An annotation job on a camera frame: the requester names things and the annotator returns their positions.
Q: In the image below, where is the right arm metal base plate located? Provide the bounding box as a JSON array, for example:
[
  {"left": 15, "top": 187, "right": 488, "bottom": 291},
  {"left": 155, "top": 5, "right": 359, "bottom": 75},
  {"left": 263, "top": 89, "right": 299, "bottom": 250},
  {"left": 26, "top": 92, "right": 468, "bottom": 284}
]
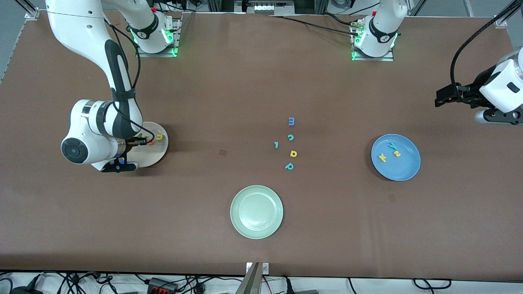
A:
[{"left": 135, "top": 18, "right": 182, "bottom": 58}]

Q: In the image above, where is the black red power strip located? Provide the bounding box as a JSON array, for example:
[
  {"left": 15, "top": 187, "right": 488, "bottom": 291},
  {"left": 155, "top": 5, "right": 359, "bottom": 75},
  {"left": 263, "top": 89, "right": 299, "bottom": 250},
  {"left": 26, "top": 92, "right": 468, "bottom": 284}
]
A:
[{"left": 148, "top": 277, "right": 177, "bottom": 293}]

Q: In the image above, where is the pale green round plate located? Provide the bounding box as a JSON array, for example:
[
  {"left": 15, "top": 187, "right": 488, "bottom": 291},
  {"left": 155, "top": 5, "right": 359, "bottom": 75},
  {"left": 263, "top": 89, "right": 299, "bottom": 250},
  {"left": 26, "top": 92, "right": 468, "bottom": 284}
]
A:
[{"left": 230, "top": 185, "right": 284, "bottom": 240}]

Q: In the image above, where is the blue round plate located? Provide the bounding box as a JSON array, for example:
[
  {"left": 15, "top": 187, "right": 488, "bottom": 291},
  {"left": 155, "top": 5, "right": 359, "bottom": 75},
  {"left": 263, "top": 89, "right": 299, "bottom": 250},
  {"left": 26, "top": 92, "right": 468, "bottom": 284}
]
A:
[{"left": 371, "top": 134, "right": 421, "bottom": 182}]

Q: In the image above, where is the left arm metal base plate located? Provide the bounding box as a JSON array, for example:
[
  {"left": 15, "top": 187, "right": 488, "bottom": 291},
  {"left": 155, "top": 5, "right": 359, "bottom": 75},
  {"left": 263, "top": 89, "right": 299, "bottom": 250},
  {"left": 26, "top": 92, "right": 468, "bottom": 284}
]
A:
[{"left": 351, "top": 18, "right": 395, "bottom": 62}]

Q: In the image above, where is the beige round plate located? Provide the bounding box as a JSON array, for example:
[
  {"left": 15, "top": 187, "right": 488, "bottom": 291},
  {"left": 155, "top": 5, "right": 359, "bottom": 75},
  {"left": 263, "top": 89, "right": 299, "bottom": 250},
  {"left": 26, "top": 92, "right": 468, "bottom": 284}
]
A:
[{"left": 130, "top": 122, "right": 169, "bottom": 168}]

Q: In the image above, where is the long black table cable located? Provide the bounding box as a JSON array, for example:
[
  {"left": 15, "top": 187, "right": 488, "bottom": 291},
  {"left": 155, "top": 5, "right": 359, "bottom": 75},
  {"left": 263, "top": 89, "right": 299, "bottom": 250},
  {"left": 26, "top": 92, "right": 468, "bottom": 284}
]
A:
[{"left": 268, "top": 14, "right": 360, "bottom": 36}]

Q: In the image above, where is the black base cable bundle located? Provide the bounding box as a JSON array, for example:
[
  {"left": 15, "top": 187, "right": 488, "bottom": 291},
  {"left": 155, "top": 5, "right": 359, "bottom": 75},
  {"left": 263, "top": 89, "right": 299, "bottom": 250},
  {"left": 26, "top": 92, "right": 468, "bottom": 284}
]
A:
[{"left": 153, "top": 0, "right": 199, "bottom": 13}]

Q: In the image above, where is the brown table cover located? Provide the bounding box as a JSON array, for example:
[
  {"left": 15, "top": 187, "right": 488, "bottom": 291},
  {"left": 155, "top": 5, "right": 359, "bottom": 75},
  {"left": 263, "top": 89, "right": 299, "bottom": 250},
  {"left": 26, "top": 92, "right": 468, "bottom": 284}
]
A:
[{"left": 0, "top": 9, "right": 523, "bottom": 282}]

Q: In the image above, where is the looped black floor cable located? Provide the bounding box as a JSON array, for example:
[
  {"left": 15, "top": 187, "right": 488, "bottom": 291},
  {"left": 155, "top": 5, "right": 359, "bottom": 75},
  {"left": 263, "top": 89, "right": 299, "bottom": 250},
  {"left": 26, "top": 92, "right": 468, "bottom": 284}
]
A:
[{"left": 413, "top": 278, "right": 452, "bottom": 290}]

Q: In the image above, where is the grey connector box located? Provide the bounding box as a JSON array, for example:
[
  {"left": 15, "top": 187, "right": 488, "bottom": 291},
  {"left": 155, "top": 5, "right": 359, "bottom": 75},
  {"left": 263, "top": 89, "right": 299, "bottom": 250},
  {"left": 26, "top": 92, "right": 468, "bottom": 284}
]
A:
[{"left": 247, "top": 0, "right": 295, "bottom": 15}]

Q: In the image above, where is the short black table cable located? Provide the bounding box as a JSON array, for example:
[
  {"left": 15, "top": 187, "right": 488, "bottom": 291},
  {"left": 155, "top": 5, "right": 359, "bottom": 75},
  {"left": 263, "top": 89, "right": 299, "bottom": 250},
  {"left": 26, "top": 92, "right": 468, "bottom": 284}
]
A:
[{"left": 322, "top": 12, "right": 355, "bottom": 27}]

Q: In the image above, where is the grey metal post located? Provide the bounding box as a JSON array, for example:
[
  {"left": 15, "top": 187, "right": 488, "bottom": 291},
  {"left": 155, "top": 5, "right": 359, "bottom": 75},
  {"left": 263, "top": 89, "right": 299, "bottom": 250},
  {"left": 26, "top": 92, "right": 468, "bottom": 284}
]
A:
[{"left": 235, "top": 263, "right": 262, "bottom": 294}]

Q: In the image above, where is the aluminium frame corner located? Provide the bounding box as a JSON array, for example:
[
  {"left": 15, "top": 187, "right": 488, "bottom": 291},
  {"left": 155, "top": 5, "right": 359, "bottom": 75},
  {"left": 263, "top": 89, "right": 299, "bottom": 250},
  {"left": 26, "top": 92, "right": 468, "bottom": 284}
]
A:
[
  {"left": 16, "top": 0, "right": 40, "bottom": 20},
  {"left": 494, "top": 0, "right": 523, "bottom": 28}
]

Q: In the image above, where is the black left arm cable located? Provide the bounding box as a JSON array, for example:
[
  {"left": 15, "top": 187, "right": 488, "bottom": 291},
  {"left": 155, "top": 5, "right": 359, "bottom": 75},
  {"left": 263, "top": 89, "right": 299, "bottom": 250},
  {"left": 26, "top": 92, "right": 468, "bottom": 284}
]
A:
[{"left": 450, "top": 0, "right": 523, "bottom": 89}]

